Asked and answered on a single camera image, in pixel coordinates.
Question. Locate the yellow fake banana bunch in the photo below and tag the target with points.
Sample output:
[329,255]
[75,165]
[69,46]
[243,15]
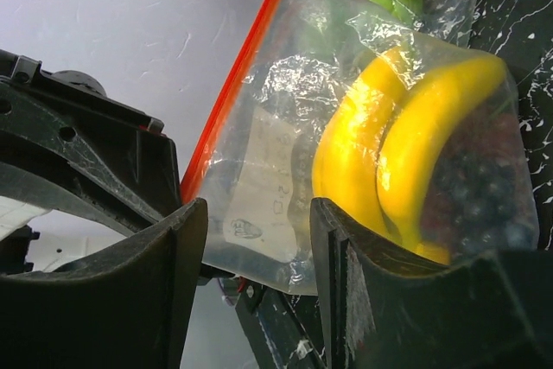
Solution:
[377,154]

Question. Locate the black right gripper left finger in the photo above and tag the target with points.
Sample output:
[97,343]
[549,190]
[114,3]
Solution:
[126,306]

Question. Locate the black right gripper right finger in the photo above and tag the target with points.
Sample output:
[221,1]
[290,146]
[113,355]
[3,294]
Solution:
[385,307]

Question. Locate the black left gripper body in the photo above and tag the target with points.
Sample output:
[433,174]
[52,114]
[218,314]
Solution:
[65,146]

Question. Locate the clear zip bag red seal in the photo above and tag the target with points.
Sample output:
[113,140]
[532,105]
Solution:
[253,162]

